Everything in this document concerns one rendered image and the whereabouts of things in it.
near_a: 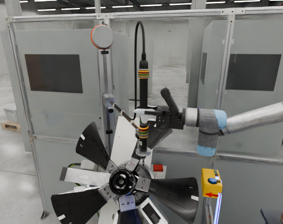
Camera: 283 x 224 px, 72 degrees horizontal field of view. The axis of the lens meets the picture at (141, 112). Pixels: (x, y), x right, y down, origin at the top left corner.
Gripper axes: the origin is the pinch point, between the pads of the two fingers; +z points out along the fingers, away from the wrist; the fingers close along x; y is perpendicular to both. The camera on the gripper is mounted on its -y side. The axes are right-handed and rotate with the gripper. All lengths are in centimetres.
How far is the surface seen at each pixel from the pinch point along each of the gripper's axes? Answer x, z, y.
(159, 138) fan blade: 10.9, -9.1, 18.1
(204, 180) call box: 25, -35, 49
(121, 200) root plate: -7.5, 5.6, 43.1
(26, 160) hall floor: 163, 231, 160
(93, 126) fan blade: 11.3, 26.3, 15.9
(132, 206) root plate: -5.1, 0.7, 47.5
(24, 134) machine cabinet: 180, 242, 121
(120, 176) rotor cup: -3.7, 6.8, 32.7
